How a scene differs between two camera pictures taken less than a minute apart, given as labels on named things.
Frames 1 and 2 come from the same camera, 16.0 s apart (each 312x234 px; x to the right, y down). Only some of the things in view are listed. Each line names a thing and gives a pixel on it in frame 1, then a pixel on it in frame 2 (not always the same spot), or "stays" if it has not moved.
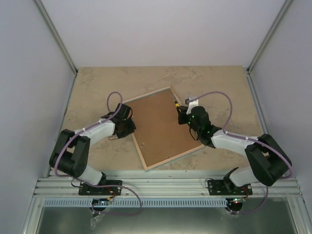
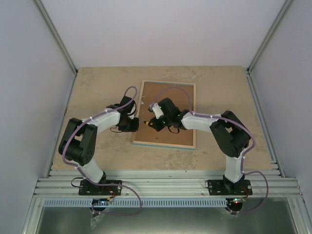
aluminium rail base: [165, 184] stays
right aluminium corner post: [270, 35] stays
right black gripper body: [182, 121] -> [158, 127]
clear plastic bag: [95, 219] stays
